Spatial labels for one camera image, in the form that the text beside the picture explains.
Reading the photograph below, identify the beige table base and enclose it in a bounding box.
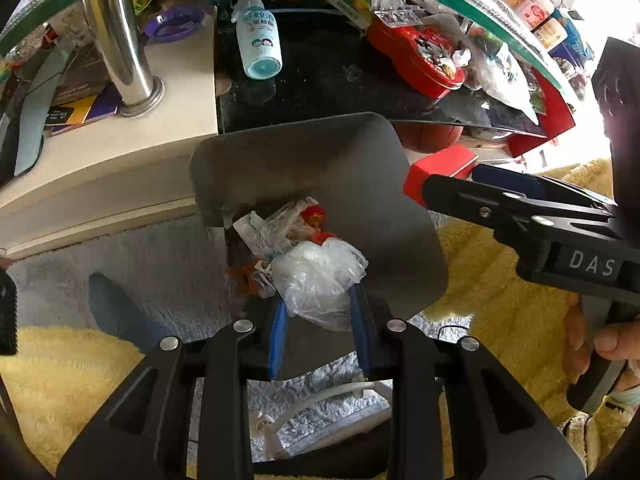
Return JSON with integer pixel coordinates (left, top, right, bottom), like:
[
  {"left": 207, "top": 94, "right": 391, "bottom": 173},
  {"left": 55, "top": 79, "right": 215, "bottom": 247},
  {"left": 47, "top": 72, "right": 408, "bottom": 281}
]
[{"left": 0, "top": 15, "right": 218, "bottom": 261}]

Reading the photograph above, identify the black glass shelf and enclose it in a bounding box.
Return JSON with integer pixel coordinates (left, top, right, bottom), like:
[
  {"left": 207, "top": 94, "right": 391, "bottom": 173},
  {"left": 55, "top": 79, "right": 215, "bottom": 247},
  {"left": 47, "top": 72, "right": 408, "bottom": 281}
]
[{"left": 215, "top": 7, "right": 546, "bottom": 138}]

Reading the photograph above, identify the clear plastic wrapper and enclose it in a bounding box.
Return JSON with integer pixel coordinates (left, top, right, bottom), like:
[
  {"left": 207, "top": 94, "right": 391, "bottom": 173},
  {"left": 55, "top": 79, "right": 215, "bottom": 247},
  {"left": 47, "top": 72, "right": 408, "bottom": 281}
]
[{"left": 232, "top": 199, "right": 313, "bottom": 261}]

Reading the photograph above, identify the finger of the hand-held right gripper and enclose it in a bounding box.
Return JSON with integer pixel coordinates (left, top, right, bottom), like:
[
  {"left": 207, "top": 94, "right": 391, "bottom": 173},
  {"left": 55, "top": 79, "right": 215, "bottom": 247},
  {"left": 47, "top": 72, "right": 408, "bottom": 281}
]
[
  {"left": 471, "top": 164, "right": 615, "bottom": 209},
  {"left": 422, "top": 175, "right": 626, "bottom": 241}
]

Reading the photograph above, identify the yellow fluffy blanket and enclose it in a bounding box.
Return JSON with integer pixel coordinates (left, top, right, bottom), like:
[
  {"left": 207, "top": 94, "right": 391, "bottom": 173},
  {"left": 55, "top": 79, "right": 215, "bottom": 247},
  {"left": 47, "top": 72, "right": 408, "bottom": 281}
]
[{"left": 0, "top": 157, "right": 626, "bottom": 476}]

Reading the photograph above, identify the purple bowl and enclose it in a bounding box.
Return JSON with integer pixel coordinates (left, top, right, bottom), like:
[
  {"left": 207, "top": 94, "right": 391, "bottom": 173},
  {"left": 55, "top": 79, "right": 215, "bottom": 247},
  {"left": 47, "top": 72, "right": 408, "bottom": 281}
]
[{"left": 144, "top": 6, "right": 206, "bottom": 43}]

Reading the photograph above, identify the white blue spray bottle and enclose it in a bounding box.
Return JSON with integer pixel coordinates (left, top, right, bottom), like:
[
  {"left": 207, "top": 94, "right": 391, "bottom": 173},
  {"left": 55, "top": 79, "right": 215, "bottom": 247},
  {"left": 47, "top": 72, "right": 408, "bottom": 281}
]
[{"left": 231, "top": 0, "right": 283, "bottom": 80}]

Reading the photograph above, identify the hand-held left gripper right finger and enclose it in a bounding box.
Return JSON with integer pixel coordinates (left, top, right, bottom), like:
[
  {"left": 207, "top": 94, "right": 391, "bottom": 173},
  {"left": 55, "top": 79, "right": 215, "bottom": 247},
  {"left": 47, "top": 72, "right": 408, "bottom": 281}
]
[{"left": 347, "top": 280, "right": 586, "bottom": 480}]

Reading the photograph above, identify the person's grey socked foot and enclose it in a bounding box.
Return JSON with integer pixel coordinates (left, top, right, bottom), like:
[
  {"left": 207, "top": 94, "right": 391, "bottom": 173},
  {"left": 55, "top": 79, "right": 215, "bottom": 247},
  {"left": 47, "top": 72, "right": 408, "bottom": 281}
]
[{"left": 87, "top": 272, "right": 171, "bottom": 348}]

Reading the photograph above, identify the chrome table leg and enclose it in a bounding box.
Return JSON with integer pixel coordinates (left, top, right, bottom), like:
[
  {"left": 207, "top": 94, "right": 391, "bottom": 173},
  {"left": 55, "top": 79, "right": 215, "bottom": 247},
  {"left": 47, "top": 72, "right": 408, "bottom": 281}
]
[{"left": 82, "top": 0, "right": 166, "bottom": 118}]

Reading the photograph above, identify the red heart-shaped tin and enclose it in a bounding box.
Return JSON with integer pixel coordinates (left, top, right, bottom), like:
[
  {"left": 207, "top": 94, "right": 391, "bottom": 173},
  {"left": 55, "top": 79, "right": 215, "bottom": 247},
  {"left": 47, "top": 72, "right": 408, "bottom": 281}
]
[{"left": 367, "top": 22, "right": 466, "bottom": 97}]

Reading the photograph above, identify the crinkled plastic packet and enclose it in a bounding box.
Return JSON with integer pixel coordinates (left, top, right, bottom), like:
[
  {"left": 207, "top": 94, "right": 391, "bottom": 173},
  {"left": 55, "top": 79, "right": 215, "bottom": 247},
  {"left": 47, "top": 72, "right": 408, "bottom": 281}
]
[{"left": 465, "top": 42, "right": 541, "bottom": 126}]

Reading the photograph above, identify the person's right hand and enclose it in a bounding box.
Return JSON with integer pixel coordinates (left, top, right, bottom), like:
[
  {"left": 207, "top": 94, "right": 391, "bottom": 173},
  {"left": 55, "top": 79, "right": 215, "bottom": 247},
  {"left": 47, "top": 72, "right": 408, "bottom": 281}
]
[{"left": 564, "top": 292, "right": 640, "bottom": 385}]

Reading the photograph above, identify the purple yellow notebook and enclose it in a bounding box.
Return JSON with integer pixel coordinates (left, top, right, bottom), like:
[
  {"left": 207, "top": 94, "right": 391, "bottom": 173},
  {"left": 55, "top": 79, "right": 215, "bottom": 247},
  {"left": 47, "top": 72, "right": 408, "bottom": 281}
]
[{"left": 42, "top": 85, "right": 121, "bottom": 136}]

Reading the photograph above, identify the grey dustpan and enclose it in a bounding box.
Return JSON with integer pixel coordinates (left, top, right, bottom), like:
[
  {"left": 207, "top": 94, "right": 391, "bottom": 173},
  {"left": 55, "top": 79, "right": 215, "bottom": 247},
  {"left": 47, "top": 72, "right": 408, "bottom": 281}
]
[{"left": 189, "top": 112, "right": 449, "bottom": 381}]

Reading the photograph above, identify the grey fluffy rug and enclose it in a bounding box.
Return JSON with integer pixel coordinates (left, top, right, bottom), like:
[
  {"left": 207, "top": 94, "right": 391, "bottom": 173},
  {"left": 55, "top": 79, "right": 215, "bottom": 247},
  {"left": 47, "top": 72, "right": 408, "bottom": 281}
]
[{"left": 7, "top": 212, "right": 471, "bottom": 456}]

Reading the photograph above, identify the orange wrapper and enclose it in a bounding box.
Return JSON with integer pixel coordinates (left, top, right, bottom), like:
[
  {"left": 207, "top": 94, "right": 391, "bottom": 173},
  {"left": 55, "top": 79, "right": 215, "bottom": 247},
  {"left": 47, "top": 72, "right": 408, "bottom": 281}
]
[{"left": 225, "top": 260, "right": 276, "bottom": 298}]

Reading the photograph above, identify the clear plastic bag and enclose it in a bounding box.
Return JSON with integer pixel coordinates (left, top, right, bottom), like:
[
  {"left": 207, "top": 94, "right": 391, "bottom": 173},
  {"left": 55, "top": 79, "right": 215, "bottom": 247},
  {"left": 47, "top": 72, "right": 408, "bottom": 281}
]
[{"left": 271, "top": 240, "right": 369, "bottom": 332}]

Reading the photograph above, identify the brown basketball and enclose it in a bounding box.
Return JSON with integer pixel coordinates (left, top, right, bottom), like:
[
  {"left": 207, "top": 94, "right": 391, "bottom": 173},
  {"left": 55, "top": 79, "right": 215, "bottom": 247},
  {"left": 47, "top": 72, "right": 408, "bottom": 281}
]
[{"left": 400, "top": 122, "right": 466, "bottom": 153}]

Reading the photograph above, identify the red cardboard box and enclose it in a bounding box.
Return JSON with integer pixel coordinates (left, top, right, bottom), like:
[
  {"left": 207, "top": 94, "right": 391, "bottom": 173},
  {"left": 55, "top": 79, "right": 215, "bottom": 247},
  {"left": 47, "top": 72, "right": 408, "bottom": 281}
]
[{"left": 505, "top": 67, "right": 576, "bottom": 158}]

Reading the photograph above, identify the red rectangular box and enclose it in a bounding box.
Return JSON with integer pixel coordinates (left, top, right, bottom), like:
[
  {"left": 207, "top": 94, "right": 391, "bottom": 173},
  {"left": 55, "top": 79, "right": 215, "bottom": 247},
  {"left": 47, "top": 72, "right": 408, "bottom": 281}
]
[{"left": 403, "top": 144, "right": 480, "bottom": 208}]

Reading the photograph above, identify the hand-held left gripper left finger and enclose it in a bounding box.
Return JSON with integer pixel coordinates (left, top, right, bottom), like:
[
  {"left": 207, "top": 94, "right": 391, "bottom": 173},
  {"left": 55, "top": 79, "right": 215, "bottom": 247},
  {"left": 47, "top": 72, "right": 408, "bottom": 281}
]
[{"left": 56, "top": 300, "right": 289, "bottom": 480}]

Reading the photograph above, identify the black ribbed object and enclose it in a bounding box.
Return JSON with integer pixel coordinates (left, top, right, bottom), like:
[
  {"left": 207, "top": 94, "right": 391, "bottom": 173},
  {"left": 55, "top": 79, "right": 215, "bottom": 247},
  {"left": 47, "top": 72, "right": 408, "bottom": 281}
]
[{"left": 0, "top": 269, "right": 19, "bottom": 356}]

